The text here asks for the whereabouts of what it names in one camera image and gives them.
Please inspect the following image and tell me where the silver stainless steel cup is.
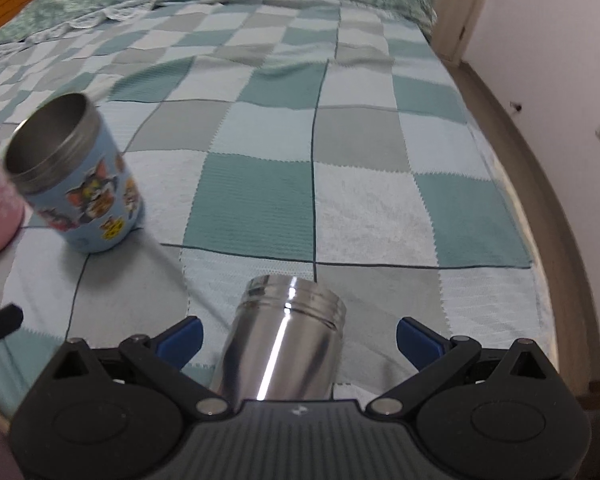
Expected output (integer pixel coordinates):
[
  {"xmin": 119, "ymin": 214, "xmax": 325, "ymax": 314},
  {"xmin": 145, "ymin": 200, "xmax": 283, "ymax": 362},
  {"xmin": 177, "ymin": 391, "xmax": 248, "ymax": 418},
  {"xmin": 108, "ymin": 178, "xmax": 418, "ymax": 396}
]
[{"xmin": 210, "ymin": 274, "xmax": 347, "ymax": 406}]

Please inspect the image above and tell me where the blue cartoon sticker cup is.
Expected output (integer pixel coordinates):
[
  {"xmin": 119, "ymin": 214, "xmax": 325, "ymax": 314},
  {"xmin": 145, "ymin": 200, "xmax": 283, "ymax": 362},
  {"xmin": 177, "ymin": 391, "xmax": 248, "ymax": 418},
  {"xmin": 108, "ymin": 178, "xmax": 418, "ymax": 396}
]
[{"xmin": 3, "ymin": 93, "xmax": 143, "ymax": 254}]

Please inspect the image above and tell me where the checkered teal bed blanket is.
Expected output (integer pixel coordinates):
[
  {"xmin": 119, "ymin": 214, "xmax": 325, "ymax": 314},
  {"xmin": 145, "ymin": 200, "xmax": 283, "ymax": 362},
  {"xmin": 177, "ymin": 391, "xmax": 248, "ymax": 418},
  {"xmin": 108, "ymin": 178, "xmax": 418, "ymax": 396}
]
[{"xmin": 0, "ymin": 0, "xmax": 557, "ymax": 415}]

